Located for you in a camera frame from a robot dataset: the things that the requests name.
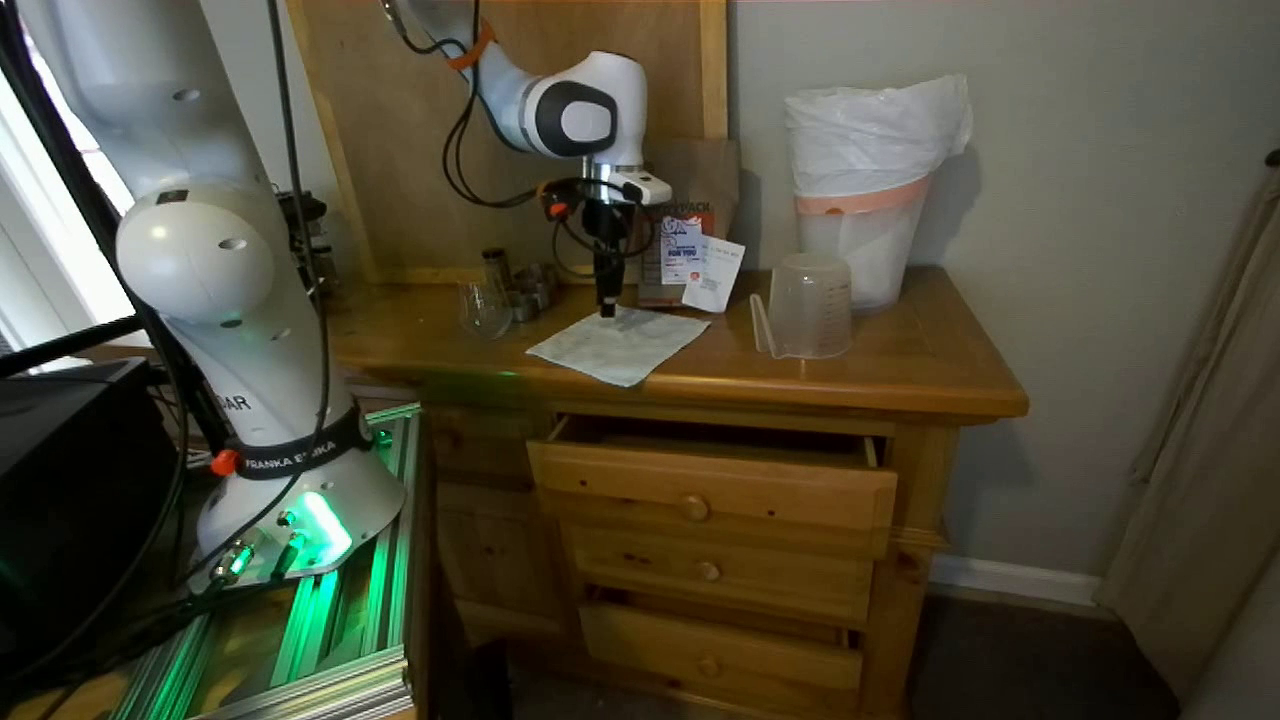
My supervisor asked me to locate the wooden board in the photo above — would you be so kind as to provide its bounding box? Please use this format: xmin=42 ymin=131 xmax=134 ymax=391
xmin=283 ymin=0 xmax=734 ymax=286

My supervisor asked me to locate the black device on stand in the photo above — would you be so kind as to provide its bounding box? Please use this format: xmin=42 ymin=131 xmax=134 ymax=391
xmin=273 ymin=186 xmax=334 ymax=310

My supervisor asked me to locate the clear glass jar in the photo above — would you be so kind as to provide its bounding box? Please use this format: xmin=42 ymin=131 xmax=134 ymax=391
xmin=455 ymin=273 xmax=521 ymax=338

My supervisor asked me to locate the brown pouch with white label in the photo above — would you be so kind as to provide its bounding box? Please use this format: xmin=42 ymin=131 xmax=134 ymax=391
xmin=636 ymin=134 xmax=745 ymax=310

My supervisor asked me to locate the white paper sheet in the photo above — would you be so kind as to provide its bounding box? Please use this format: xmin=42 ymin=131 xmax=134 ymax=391
xmin=524 ymin=300 xmax=715 ymax=391

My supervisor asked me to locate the wooden drawer with knob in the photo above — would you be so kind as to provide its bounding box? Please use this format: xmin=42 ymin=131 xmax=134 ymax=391
xmin=577 ymin=596 xmax=869 ymax=712
xmin=557 ymin=516 xmax=882 ymax=626
xmin=524 ymin=410 xmax=901 ymax=536

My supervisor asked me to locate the trash can with white bag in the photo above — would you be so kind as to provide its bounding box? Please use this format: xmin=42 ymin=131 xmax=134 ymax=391
xmin=778 ymin=71 xmax=975 ymax=314

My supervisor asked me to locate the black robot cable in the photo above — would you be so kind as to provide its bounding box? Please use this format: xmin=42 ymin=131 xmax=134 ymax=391
xmin=262 ymin=0 xmax=592 ymax=457

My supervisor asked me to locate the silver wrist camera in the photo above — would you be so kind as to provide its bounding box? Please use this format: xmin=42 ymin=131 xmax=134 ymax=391
xmin=613 ymin=169 xmax=674 ymax=207

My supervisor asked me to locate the aluminium frame base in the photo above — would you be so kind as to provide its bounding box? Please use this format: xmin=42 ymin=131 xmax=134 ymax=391
xmin=112 ymin=397 xmax=431 ymax=720

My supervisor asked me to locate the white baseboard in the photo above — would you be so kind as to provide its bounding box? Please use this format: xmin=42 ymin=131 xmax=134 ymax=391
xmin=927 ymin=550 xmax=1113 ymax=620

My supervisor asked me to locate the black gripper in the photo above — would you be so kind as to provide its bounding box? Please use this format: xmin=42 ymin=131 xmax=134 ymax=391
xmin=572 ymin=175 xmax=650 ymax=318

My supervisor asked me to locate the clear plastic container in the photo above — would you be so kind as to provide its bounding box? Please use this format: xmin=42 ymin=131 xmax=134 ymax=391
xmin=767 ymin=250 xmax=856 ymax=362

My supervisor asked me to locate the black box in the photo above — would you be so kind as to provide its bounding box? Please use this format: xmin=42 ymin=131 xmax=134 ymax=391
xmin=0 ymin=354 xmax=202 ymax=682

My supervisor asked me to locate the wooden dresser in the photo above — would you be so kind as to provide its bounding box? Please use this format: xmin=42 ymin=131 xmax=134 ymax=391
xmin=313 ymin=258 xmax=1032 ymax=720

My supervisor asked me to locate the white paper card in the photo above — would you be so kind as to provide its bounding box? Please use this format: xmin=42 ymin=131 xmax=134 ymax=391
xmin=674 ymin=234 xmax=749 ymax=318

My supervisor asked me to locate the crumpled clear plastic bag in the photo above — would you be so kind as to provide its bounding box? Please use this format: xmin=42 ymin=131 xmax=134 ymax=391
xmin=479 ymin=245 xmax=562 ymax=318

